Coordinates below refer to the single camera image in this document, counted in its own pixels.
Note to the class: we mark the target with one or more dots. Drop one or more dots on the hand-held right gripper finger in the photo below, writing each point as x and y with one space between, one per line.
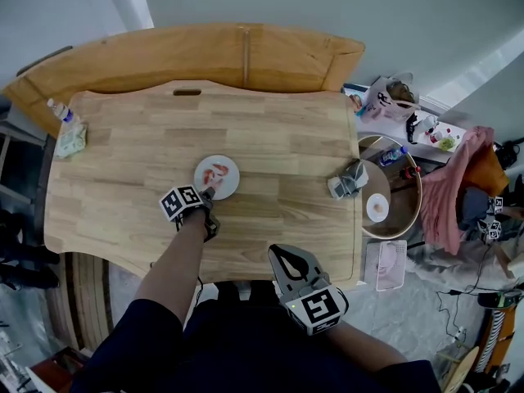
276 266
308 262

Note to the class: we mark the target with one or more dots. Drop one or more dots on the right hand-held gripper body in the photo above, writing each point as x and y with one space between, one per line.
317 305

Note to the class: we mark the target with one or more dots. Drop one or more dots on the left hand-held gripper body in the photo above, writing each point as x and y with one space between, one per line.
180 203

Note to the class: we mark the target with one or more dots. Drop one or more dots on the pale pink shrimp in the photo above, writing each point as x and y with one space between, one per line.
218 182

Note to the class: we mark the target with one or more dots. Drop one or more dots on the small orange shrimp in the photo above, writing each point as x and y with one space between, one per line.
209 175

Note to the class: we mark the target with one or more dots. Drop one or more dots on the white round plate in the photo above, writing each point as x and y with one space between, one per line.
230 180

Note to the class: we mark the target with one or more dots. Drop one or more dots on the curved orange shrimp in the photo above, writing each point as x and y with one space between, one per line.
222 168

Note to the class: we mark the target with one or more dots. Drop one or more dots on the person's left forearm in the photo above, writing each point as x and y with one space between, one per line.
172 264

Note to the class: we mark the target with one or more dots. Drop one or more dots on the person's right forearm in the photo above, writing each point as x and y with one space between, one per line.
364 346

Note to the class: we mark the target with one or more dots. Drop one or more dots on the person's dark navy clothing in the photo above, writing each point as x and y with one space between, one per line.
254 350

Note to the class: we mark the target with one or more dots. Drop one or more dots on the pale pink flat box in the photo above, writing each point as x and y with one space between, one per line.
387 264

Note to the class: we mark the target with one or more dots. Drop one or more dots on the small white dish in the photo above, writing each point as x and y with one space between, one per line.
376 208

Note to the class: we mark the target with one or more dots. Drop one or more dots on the grey crumpled cloth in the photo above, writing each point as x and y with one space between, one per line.
348 180

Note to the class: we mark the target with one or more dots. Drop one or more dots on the round glass side table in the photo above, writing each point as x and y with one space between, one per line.
403 207

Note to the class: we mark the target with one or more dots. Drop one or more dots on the stack of wooden boards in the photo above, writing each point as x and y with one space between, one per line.
88 297

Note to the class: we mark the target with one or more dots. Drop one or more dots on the blue label drink bottle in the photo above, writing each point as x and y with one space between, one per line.
391 156

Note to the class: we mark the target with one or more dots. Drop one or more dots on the pink cloth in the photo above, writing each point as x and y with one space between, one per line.
444 203

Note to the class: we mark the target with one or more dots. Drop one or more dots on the clear plastic water bottle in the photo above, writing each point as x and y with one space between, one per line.
61 112

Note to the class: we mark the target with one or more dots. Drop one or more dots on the round wooden board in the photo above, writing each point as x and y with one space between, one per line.
462 371

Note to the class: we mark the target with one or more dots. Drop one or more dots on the pink printed tote bag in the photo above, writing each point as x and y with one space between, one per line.
387 102

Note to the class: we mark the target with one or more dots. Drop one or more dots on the spare gripper with printed cube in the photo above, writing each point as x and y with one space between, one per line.
493 227

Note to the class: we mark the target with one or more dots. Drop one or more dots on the orange cloth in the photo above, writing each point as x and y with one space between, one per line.
489 170

